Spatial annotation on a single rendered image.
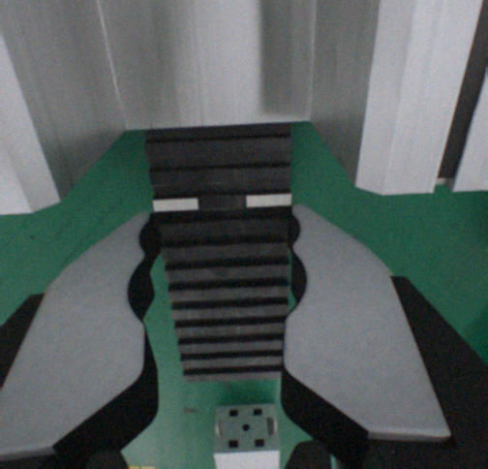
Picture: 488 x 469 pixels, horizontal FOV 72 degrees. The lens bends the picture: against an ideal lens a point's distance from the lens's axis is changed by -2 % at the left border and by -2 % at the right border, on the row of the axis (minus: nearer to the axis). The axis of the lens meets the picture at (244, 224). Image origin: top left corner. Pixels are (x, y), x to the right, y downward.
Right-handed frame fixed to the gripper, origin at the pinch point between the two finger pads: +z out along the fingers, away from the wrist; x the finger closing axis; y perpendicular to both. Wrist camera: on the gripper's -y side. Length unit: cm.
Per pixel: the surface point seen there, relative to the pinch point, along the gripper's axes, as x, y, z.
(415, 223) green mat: 8.6, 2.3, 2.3
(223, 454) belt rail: -1.2, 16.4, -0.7
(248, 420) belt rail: 0.4, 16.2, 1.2
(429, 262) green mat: 9.8, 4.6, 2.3
